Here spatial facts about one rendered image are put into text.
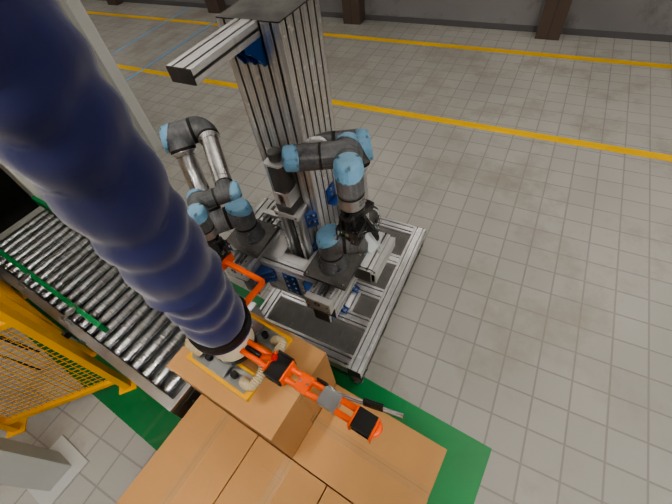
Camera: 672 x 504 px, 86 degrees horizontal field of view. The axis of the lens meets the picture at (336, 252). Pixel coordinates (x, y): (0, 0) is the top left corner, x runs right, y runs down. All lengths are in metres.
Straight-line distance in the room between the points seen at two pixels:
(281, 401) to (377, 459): 0.56
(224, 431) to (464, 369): 1.52
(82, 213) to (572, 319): 2.85
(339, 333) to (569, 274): 1.80
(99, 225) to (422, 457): 1.59
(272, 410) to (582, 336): 2.15
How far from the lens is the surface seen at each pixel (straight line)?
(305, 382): 1.33
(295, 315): 2.59
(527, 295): 3.03
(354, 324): 2.47
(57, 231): 3.63
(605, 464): 2.74
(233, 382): 1.53
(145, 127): 4.86
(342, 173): 0.90
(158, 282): 1.01
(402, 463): 1.91
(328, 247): 1.55
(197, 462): 2.10
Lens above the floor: 2.44
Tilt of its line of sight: 52 degrees down
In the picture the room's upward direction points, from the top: 10 degrees counter-clockwise
